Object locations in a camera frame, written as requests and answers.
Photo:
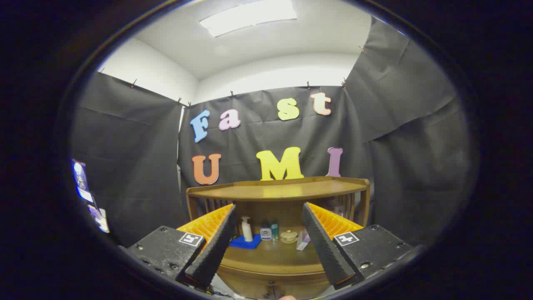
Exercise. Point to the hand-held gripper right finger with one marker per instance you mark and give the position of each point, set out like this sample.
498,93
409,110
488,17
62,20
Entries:
322,246

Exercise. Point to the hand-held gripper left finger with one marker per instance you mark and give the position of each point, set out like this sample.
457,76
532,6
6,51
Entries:
216,246

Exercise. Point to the wooden drawer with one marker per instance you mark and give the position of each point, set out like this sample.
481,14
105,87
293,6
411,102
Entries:
258,286

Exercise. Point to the wooden countertop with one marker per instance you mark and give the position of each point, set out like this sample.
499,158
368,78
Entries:
270,258

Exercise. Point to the wooden cabinet with slatted shelf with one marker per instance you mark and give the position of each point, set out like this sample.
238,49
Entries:
275,191

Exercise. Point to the purple and white book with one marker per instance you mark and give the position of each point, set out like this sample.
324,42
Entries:
302,242

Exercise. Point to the blue folded cloth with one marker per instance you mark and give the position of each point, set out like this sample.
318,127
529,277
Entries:
243,243

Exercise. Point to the white pump bottle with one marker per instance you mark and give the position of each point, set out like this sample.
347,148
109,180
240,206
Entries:
247,231

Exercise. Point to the beige lidded teacup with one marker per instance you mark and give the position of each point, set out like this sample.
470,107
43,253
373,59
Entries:
289,237

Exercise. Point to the slim teal bottle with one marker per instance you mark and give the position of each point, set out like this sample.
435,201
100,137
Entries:
275,232

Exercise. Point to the white blue-capped lotion bottle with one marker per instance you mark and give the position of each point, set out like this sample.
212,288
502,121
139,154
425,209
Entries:
265,234

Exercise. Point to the ceiling light panel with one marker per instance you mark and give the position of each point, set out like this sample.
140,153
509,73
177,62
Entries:
250,16

